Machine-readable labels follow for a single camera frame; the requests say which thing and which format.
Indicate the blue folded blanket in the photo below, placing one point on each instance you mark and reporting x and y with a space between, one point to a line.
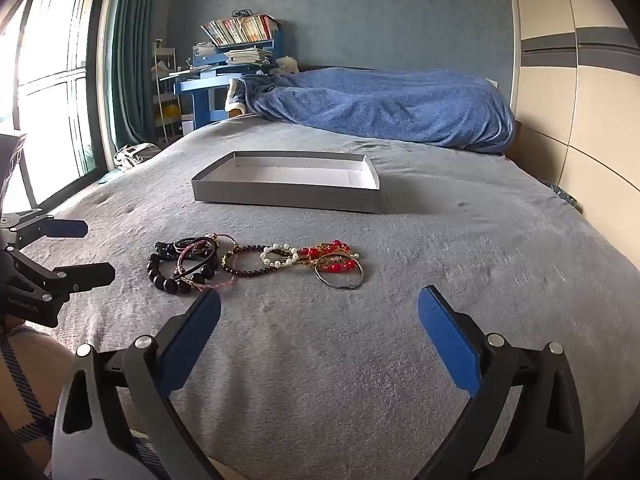
443 108

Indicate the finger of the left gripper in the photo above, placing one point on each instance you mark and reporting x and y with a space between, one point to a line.
27 285
62 228

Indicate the green curtain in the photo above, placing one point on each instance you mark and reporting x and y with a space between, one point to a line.
131 80

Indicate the white plush toy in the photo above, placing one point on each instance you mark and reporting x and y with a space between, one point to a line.
286 66

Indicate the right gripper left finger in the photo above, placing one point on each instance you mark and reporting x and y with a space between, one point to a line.
115 419

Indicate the red bead gold jewelry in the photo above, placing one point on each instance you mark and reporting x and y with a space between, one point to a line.
309 255

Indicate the white wire shelf rack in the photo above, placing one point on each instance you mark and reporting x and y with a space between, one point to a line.
166 104

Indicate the stack of papers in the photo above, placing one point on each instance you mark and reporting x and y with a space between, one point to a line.
252 55

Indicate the grey shallow cardboard box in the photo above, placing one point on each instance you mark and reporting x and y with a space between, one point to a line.
296 179

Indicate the row of books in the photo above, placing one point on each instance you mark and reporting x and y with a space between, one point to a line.
241 29

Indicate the grey bed cover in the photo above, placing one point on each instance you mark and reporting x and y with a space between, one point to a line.
302 381

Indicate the window with black frame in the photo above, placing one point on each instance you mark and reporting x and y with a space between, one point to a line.
49 92

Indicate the thin silver bangle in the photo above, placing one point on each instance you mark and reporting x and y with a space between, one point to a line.
345 279

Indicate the blue desk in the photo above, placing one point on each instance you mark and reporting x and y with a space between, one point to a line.
212 73

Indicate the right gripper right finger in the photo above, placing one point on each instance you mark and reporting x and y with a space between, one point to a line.
545 439

